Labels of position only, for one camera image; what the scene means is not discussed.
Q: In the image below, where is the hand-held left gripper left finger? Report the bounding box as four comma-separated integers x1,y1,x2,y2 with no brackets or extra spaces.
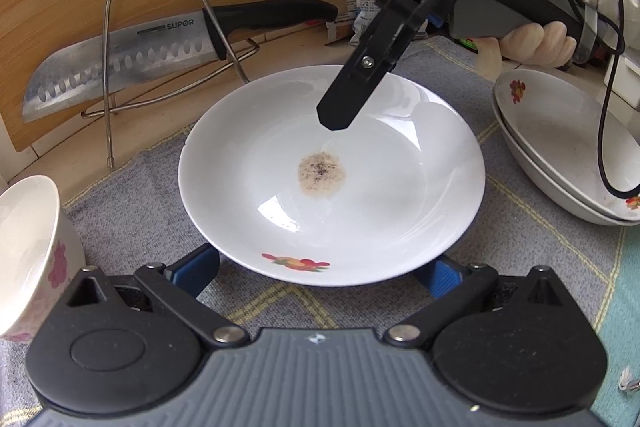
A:
64,243,251,350

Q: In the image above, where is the white plate red flower print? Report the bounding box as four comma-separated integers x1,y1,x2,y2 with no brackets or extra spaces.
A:
178,65,486,288
492,68,640,215
491,102,640,227

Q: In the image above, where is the metal wire rack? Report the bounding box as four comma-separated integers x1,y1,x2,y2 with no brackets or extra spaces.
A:
80,0,261,168

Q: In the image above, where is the black handled kitchen knife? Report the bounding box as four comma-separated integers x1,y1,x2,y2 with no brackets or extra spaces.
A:
21,0,340,124

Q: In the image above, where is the black cable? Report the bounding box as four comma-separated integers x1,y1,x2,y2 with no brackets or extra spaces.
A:
520,0,640,200

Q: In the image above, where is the white bowl pink floral print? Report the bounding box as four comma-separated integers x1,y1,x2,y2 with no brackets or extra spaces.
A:
0,175,87,344

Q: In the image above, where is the person's right hand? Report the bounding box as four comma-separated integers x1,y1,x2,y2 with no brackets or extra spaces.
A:
472,0,583,75

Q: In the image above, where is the grey and teal checked towel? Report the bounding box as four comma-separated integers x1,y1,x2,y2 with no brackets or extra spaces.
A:
0,36,640,408

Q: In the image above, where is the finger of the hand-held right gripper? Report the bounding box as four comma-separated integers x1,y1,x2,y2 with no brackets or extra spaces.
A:
316,0,431,132

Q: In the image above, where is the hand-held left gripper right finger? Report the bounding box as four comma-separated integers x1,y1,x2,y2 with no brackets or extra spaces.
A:
385,255,576,350

